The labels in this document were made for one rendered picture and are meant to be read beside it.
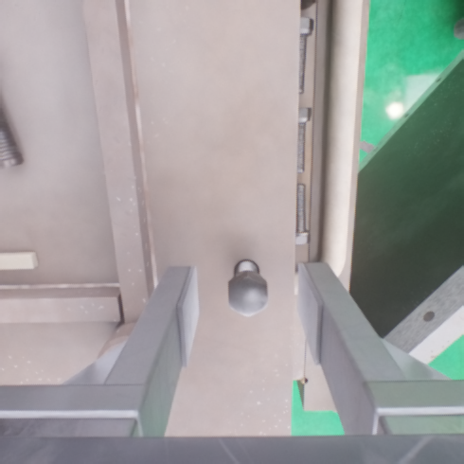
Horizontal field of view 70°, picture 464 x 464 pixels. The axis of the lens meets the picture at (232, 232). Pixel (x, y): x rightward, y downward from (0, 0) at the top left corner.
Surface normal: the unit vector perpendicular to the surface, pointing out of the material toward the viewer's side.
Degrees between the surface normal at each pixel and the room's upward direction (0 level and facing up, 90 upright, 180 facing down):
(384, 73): 0
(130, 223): 0
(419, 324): 90
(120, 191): 0
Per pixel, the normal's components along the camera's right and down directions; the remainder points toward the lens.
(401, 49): -0.02, 0.28
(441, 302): -0.78, -0.61
